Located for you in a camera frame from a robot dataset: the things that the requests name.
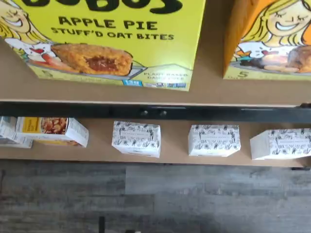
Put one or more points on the green Bobo's apple pie box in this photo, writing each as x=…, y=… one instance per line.
x=109, y=24

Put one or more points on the white patterned pantry box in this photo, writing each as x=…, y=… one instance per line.
x=136, y=138
x=213, y=140
x=281, y=143

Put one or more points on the black metal shelf rack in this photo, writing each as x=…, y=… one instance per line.
x=73, y=110

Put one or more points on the yellow label granola box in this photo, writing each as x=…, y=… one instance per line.
x=53, y=126

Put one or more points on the orange Bobo's peanut butter box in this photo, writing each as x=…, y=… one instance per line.
x=267, y=36

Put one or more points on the blue label food box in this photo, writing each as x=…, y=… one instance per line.
x=12, y=136

